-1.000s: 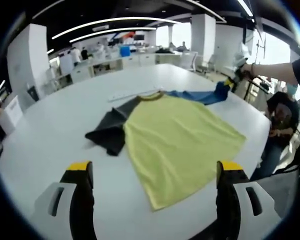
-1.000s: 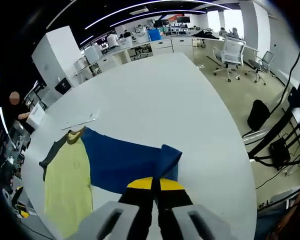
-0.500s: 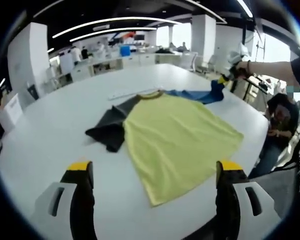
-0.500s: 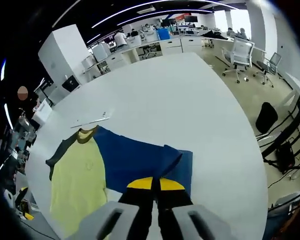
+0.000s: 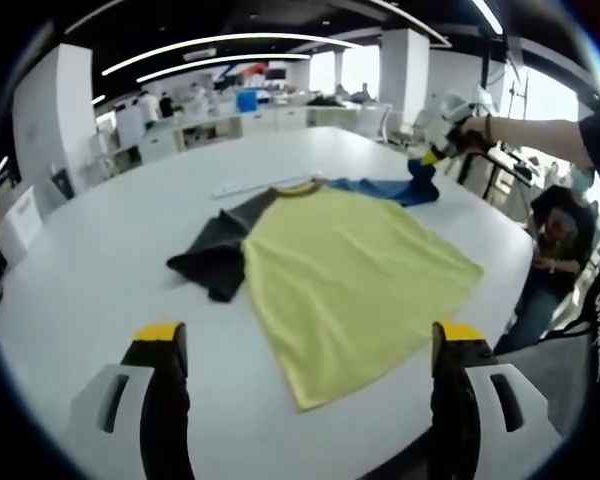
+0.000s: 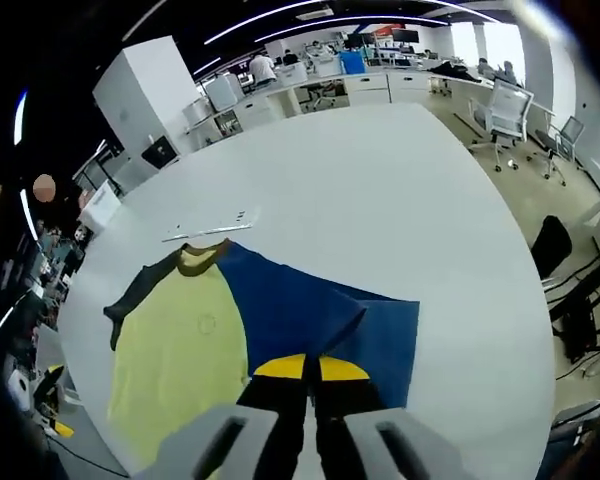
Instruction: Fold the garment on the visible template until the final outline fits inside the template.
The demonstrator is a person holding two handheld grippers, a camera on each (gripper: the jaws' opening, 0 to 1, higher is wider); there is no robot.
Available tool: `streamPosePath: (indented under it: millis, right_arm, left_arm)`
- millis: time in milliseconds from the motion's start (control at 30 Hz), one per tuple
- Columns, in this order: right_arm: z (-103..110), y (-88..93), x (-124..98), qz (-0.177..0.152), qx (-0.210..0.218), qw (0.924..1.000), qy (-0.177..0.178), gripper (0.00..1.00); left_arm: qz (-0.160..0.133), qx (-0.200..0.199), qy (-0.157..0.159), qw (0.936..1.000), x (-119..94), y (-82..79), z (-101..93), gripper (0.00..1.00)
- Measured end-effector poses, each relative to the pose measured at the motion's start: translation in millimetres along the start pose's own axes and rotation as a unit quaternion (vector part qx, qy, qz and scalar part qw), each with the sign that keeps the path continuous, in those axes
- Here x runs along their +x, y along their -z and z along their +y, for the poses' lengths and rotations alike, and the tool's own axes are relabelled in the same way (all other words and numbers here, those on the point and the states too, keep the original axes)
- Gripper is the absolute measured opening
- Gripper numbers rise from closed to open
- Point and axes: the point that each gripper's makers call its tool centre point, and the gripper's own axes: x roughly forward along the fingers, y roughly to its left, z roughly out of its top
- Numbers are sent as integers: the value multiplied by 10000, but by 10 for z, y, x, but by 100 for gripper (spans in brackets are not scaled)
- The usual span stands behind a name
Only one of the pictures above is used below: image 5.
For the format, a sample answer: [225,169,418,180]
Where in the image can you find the black waste bin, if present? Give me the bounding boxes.
[51,168,76,201]

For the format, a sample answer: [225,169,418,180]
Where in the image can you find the person's right hand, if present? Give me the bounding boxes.
[454,116,494,154]

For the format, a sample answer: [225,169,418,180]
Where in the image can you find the grey mesh office chair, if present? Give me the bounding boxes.
[497,323,594,437]

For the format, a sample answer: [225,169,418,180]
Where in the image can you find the blue bin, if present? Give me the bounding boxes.
[235,89,260,114]

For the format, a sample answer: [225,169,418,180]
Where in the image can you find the black legged side table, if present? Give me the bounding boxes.
[454,142,539,202]

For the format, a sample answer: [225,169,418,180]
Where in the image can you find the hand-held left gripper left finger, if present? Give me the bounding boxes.
[67,322,194,480]

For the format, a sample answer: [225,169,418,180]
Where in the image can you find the yellow grey blue garment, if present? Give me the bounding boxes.
[165,158,485,414]

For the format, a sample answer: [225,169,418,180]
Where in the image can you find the row of white cabinets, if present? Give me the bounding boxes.
[139,107,309,161]

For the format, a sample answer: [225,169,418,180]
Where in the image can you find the straight ceiling light strip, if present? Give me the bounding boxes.
[472,0,505,35]

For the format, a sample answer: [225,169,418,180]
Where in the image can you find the white template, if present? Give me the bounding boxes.
[211,172,326,199]

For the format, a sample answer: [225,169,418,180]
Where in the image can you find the white sign box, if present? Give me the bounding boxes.
[0,185,44,252]

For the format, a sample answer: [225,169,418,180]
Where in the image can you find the curved ceiling light strip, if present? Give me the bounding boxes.
[102,33,367,77]
[136,52,312,85]

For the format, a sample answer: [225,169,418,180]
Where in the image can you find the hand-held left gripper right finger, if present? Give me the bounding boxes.
[427,319,564,480]

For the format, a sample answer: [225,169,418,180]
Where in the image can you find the white office chair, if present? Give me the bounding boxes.
[359,103,394,142]

